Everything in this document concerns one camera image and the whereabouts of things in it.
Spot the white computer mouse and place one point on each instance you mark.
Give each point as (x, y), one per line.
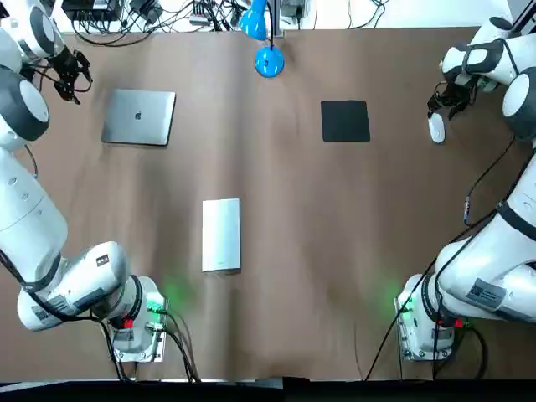
(436, 130)

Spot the grey usb hub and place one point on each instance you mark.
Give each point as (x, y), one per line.
(203, 17)

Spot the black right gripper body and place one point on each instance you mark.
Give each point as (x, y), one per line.
(460, 92)

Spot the black mouse pad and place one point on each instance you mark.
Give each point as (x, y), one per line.
(345, 121)

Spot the aluminium profile post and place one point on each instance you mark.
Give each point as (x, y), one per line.
(279, 19)

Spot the blue desk lamp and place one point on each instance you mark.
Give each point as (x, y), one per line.
(269, 63)

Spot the black docking box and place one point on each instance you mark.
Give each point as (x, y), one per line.
(90, 8)

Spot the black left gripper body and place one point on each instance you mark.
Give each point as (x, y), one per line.
(65, 65)

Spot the black power adapter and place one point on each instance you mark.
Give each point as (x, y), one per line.
(144, 10)

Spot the silver laptop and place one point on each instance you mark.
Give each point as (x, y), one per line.
(138, 121)

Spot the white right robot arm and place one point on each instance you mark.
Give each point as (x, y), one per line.
(481, 259)

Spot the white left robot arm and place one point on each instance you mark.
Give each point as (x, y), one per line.
(33, 201)

